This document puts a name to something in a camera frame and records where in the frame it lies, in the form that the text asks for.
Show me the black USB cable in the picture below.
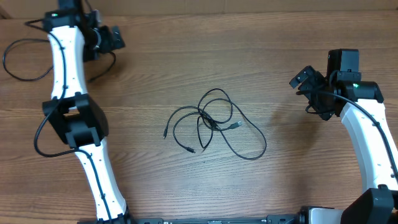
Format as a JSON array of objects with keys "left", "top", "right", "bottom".
[{"left": 196, "top": 88, "right": 268, "bottom": 161}]

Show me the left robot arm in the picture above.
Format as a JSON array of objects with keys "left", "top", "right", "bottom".
[{"left": 42, "top": 1, "right": 134, "bottom": 223}]

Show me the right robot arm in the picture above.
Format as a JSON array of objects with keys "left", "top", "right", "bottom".
[{"left": 284, "top": 49, "right": 397, "bottom": 224}]

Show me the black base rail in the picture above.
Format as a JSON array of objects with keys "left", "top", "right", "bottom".
[{"left": 78, "top": 214, "right": 305, "bottom": 224}]

